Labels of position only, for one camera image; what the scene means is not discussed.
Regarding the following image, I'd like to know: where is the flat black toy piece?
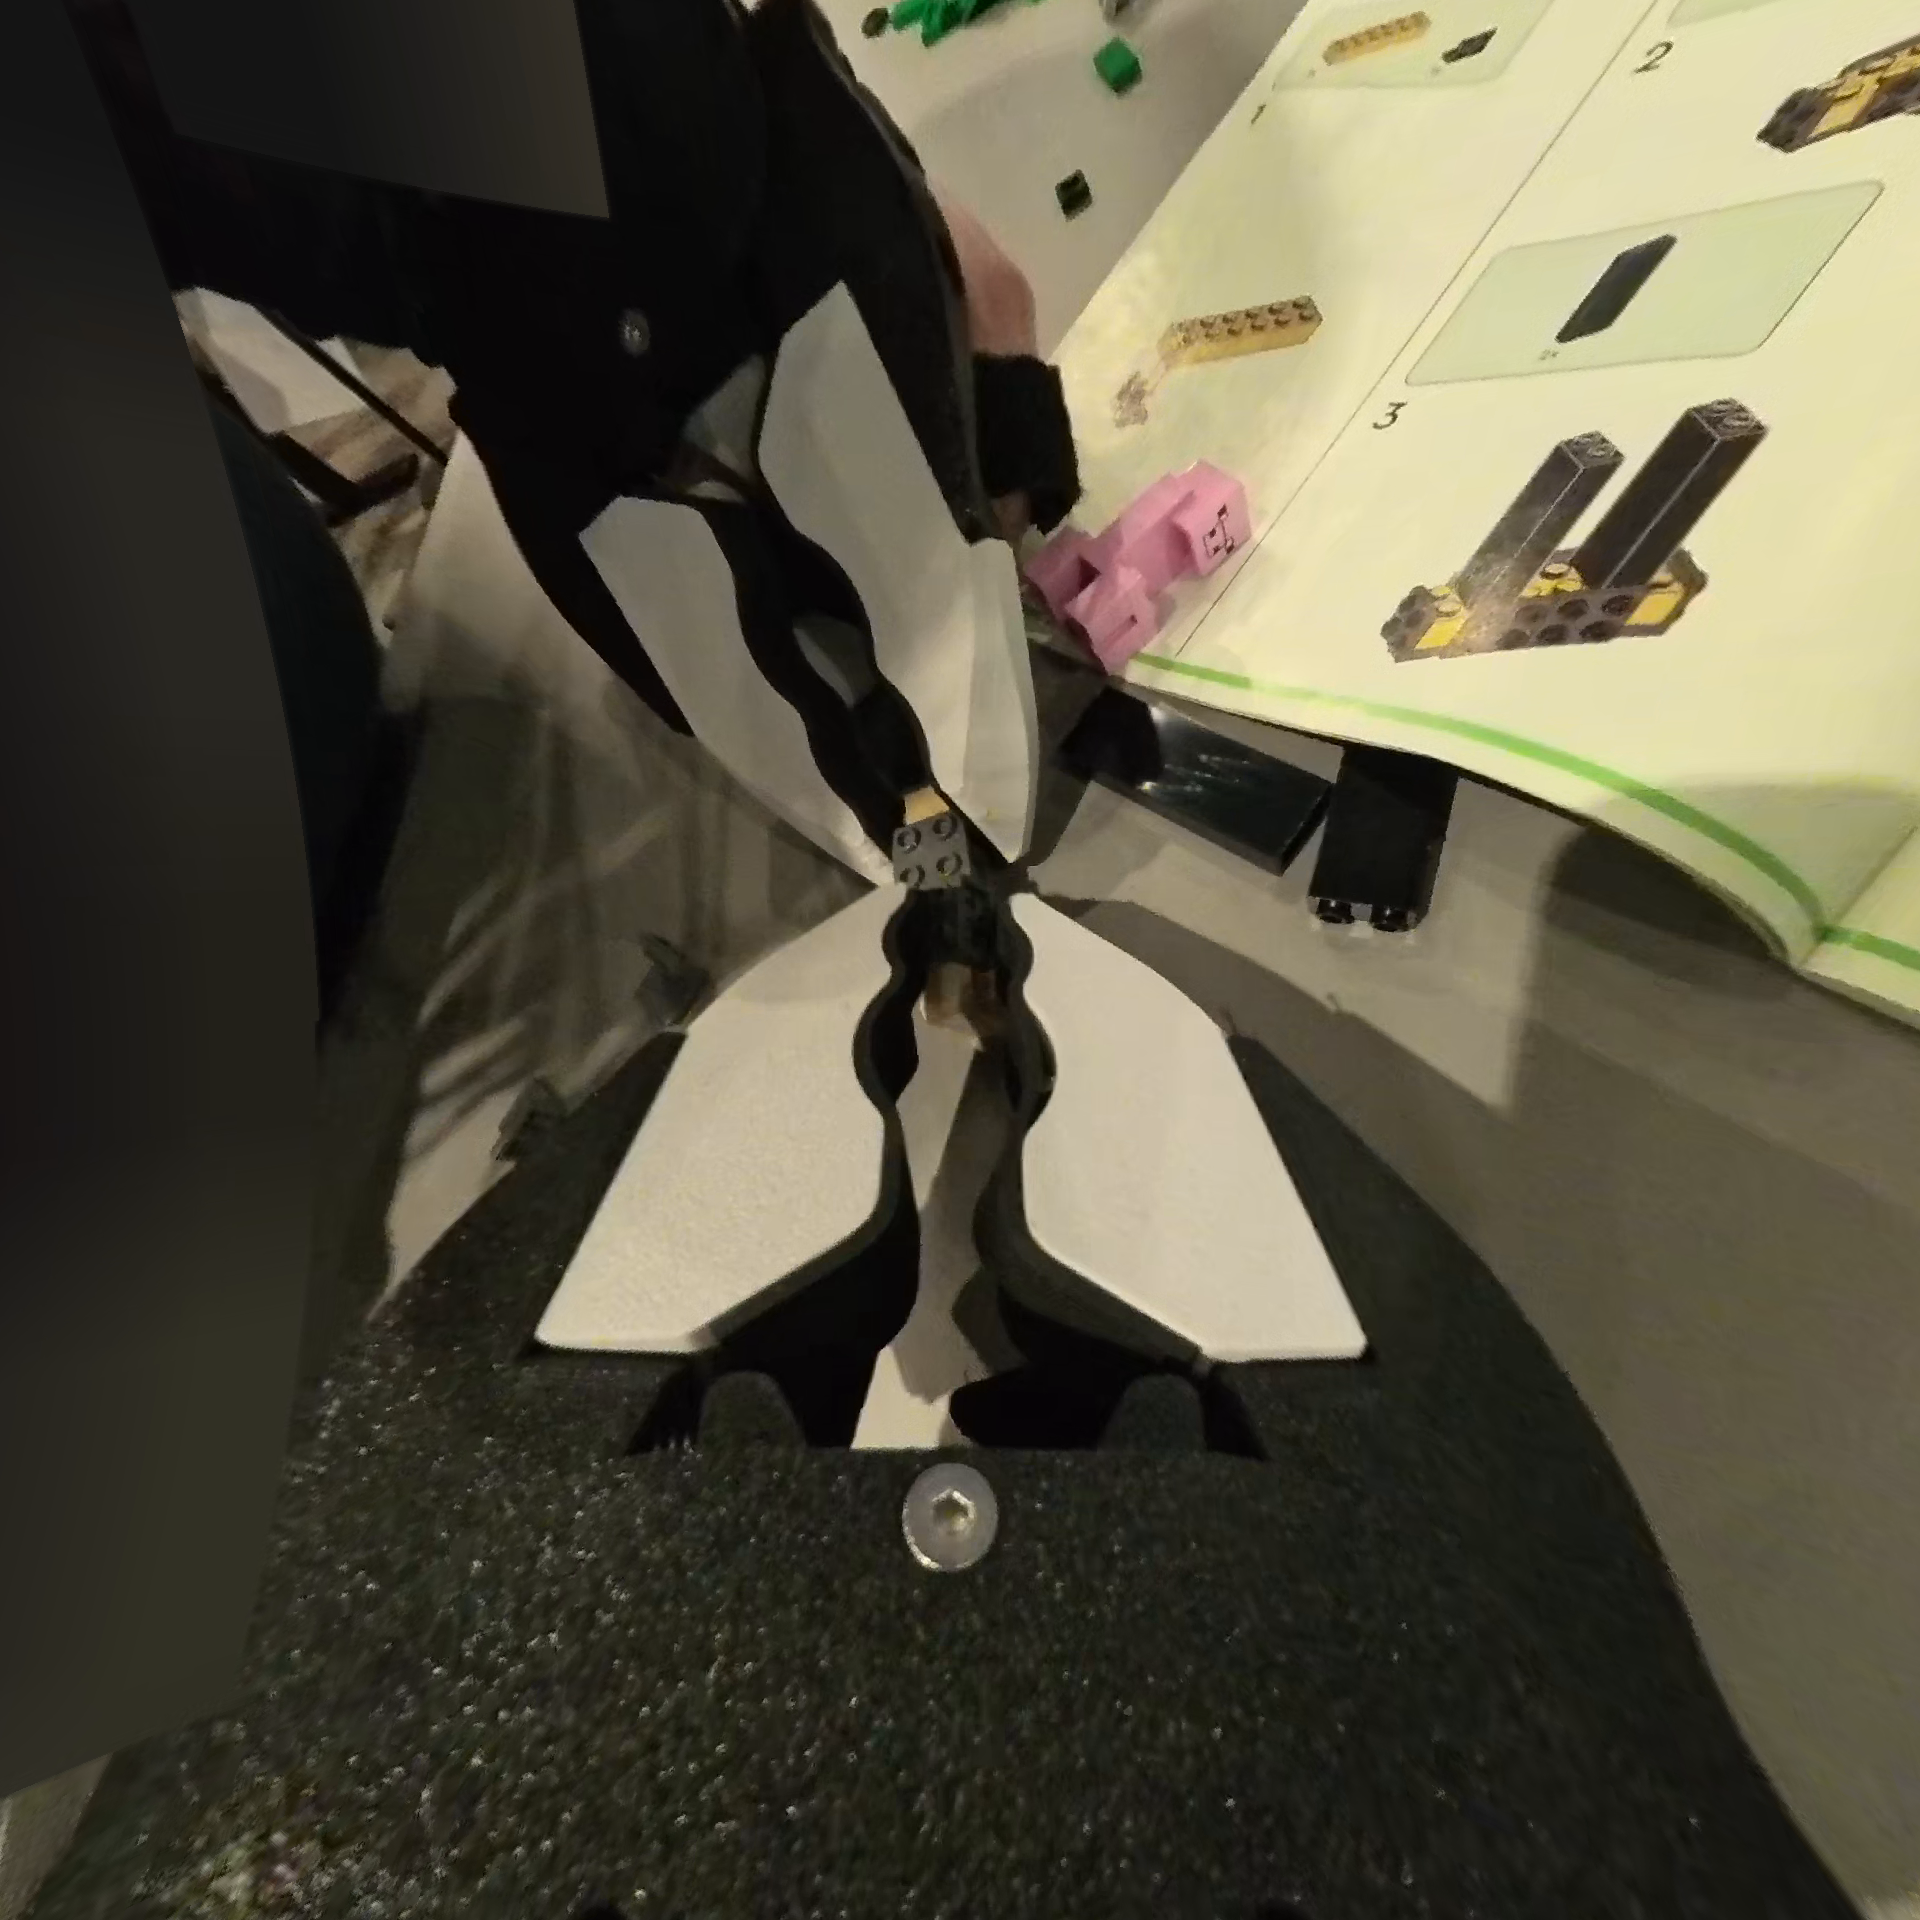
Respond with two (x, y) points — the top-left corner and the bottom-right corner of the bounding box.
(1056, 696), (1335, 880)

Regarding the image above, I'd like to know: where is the small grey square toy plate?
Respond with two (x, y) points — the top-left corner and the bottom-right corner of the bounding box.
(889, 816), (1010, 905)

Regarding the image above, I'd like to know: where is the grey desk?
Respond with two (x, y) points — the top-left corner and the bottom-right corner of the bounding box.
(322, 0), (1920, 1920)

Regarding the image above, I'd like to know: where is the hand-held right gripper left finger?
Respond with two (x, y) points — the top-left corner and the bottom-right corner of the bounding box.
(531, 885), (919, 1360)

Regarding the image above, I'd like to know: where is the person's left hand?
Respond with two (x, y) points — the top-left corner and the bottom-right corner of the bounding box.
(933, 192), (1049, 361)

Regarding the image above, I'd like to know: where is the open building instruction booklet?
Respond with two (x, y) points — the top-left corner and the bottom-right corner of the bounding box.
(1049, 0), (1920, 1036)

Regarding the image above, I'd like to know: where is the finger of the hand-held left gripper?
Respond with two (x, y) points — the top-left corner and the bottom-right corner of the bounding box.
(758, 285), (1047, 874)
(577, 498), (919, 890)

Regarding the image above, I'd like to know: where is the pink toy pig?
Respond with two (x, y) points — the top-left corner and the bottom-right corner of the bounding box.
(1024, 463), (1258, 674)

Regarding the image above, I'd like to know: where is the tall black toy brick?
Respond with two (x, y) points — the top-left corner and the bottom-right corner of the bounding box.
(1309, 742), (1461, 934)

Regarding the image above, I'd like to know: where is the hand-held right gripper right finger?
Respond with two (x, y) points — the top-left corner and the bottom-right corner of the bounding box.
(974, 893), (1367, 1370)

